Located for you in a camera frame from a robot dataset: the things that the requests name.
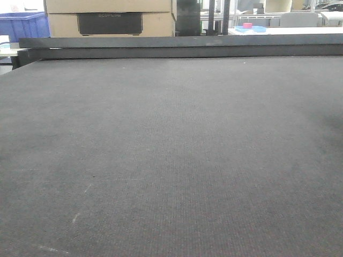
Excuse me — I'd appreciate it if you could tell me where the upper cardboard box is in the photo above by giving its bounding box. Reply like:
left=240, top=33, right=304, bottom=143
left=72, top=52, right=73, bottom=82
left=44, top=0, right=177, bottom=13

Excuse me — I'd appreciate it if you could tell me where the white background table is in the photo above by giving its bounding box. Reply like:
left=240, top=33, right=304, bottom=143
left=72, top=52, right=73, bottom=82
left=228, top=27, right=342, bottom=35

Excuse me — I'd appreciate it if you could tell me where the black background cabinet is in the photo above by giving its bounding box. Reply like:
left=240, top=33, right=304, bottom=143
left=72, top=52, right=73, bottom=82
left=175, top=0, right=201, bottom=36

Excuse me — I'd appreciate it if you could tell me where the blue plastic crate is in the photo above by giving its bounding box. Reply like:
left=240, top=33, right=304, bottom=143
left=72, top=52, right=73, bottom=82
left=1, top=12, right=50, bottom=43

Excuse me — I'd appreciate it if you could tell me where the lower cardboard box black label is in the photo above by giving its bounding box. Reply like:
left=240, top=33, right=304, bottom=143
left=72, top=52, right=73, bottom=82
left=47, top=11, right=176, bottom=38

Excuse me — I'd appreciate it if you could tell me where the blue tray on table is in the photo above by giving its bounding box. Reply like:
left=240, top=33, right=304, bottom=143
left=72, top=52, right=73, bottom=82
left=234, top=26, right=267, bottom=33

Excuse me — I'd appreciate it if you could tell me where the black vertical post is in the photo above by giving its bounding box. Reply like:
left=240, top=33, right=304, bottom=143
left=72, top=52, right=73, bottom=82
left=222, top=0, right=231, bottom=35

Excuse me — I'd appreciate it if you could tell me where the black conveyor end rail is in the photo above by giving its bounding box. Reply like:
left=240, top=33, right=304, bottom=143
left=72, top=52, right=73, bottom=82
left=17, top=34, right=342, bottom=67

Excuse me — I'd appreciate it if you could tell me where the black conveyor belt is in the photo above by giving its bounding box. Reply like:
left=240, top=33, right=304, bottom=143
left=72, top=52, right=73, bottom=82
left=1, top=56, right=342, bottom=256

